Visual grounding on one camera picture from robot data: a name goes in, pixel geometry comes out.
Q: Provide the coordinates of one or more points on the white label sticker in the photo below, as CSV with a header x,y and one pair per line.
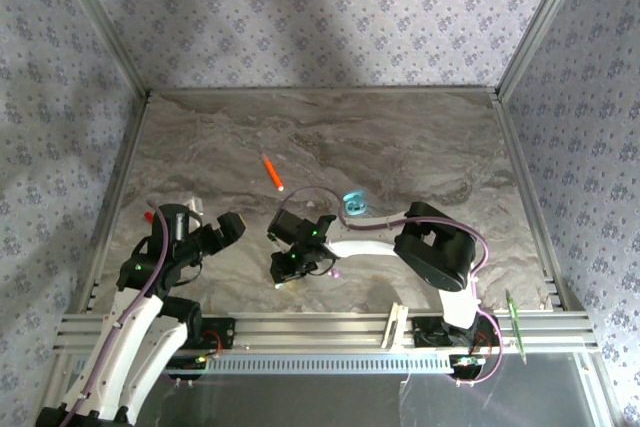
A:
x,y
108,318

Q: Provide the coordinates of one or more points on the aluminium frame post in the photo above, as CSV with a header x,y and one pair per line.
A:
x,y
104,22
541,22

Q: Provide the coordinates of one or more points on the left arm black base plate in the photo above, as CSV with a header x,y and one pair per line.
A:
x,y
222,332

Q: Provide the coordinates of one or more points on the left black controller box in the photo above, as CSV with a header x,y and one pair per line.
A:
x,y
197,362

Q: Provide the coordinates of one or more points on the black controller box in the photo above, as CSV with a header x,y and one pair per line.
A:
x,y
467,363
197,362

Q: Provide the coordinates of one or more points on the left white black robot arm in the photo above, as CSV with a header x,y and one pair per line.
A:
x,y
125,342

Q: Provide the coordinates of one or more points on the left white camera bracket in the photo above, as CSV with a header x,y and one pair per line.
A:
x,y
196,204

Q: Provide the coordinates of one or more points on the aluminium mounting rail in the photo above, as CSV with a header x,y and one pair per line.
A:
x,y
310,332

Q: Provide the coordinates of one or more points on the aluminium table end rail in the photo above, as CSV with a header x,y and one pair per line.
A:
x,y
325,90

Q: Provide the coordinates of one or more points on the right black controller box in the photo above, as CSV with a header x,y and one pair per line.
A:
x,y
467,363

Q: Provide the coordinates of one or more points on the red capped marker pen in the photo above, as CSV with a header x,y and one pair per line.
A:
x,y
149,216

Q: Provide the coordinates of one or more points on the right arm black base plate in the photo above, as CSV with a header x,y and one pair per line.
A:
x,y
425,332

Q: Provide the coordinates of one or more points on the green pen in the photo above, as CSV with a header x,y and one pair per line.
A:
x,y
515,327

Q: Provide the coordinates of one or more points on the blue earbud charging case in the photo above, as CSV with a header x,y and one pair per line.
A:
x,y
355,204

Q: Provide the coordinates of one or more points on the grey metal panel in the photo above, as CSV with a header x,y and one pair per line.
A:
x,y
325,402

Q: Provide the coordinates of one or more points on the aluminium table side rail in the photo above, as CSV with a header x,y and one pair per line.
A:
x,y
526,197
114,197

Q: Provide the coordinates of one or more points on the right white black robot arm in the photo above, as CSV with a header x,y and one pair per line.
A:
x,y
435,247

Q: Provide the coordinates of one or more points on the orange marker pen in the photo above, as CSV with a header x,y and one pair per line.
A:
x,y
273,173

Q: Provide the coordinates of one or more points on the white clip block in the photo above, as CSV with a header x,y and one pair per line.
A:
x,y
395,325

